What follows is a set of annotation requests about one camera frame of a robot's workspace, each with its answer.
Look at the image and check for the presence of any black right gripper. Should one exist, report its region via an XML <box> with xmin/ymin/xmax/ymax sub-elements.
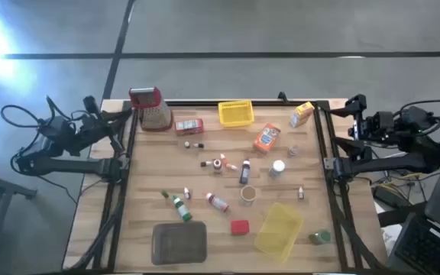
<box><xmin>328</xmin><ymin>93</ymin><xmax>393</xmax><ymax>160</ymax></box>

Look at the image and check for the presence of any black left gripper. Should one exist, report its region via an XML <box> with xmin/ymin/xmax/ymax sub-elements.
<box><xmin>70</xmin><ymin>95</ymin><xmax>134</xmax><ymax>155</ymax></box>

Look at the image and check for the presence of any yellow carton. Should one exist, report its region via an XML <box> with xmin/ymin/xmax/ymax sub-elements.
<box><xmin>289</xmin><ymin>101</ymin><xmax>315</xmax><ymax>129</ymax></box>

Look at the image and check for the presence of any red printed carton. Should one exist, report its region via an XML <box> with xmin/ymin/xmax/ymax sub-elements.
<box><xmin>174</xmin><ymin>118</ymin><xmax>205</xmax><ymax>137</ymax></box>

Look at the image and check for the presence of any glass jar with white lid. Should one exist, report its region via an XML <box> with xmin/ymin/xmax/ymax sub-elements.
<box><xmin>268</xmin><ymin>159</ymin><xmax>286</xmax><ymax>179</ymax></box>

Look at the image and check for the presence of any yellow translucent plastic bin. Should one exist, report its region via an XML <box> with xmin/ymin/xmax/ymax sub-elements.
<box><xmin>253</xmin><ymin>201</ymin><xmax>305</xmax><ymax>264</ymax></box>

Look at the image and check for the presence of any red smoked paprika tin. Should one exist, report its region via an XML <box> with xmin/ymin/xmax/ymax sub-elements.
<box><xmin>230</xmin><ymin>219</ymin><xmax>251</xmax><ymax>236</ymax></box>

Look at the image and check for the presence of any black power adapter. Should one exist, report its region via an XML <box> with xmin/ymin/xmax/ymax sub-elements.
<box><xmin>372</xmin><ymin>185</ymin><xmax>400</xmax><ymax>209</ymax></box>

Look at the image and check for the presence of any orange printed box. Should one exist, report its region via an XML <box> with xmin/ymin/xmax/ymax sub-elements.
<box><xmin>253</xmin><ymin>122</ymin><xmax>282</xmax><ymax>154</ymax></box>

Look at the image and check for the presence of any green bottle with white label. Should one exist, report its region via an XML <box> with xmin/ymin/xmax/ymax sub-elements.
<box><xmin>171</xmin><ymin>194</ymin><xmax>193</xmax><ymax>223</ymax></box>

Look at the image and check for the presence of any dark purple bottle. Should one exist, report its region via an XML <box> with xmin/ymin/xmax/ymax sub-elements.
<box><xmin>238</xmin><ymin>158</ymin><xmax>252</xmax><ymax>186</ymax></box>

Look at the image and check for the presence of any jar with green lid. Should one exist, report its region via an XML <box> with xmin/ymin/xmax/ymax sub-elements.
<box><xmin>308</xmin><ymin>228</ymin><xmax>332</xmax><ymax>246</ymax></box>

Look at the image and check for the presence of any yellow mesh basket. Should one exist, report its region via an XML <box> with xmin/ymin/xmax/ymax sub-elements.
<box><xmin>218</xmin><ymin>99</ymin><xmax>255</xmax><ymax>128</ymax></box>

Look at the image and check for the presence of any grey metal bench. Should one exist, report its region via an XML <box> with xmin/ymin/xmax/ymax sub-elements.
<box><xmin>0</xmin><ymin>167</ymin><xmax>37</xmax><ymax>275</ymax></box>

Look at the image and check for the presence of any red bottle with white label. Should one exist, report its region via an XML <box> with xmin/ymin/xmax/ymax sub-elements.
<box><xmin>203</xmin><ymin>190</ymin><xmax>230</xmax><ymax>213</ymax></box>

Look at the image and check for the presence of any grey translucent plastic bin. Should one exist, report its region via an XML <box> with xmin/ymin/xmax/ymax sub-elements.
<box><xmin>150</xmin><ymin>220</ymin><xmax>209</xmax><ymax>267</ymax></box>

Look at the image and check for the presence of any black laptop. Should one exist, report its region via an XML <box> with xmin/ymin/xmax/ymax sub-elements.
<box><xmin>387</xmin><ymin>128</ymin><xmax>440</xmax><ymax>275</ymax></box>

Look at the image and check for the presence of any metal box grater red handle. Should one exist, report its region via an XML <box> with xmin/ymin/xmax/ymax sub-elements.
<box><xmin>128</xmin><ymin>86</ymin><xmax>174</xmax><ymax>133</ymax></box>

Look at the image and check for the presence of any yellow cable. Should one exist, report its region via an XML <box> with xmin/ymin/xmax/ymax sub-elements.
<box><xmin>374</xmin><ymin>172</ymin><xmax>425</xmax><ymax>192</ymax></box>

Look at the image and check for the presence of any black aluminium table frame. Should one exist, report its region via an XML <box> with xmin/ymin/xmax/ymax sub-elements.
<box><xmin>66</xmin><ymin>99</ymin><xmax>387</xmax><ymax>274</ymax></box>

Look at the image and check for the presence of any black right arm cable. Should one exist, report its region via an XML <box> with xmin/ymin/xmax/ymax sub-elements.
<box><xmin>393</xmin><ymin>98</ymin><xmax>440</xmax><ymax>135</ymax></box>

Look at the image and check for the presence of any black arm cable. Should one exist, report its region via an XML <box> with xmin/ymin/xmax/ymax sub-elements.
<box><xmin>393</xmin><ymin>98</ymin><xmax>440</xmax><ymax>135</ymax></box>
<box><xmin>0</xmin><ymin>95</ymin><xmax>59</xmax><ymax>129</ymax></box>

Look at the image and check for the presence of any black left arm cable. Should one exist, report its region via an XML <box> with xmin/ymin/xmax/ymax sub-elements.
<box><xmin>0</xmin><ymin>95</ymin><xmax>59</xmax><ymax>129</ymax></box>

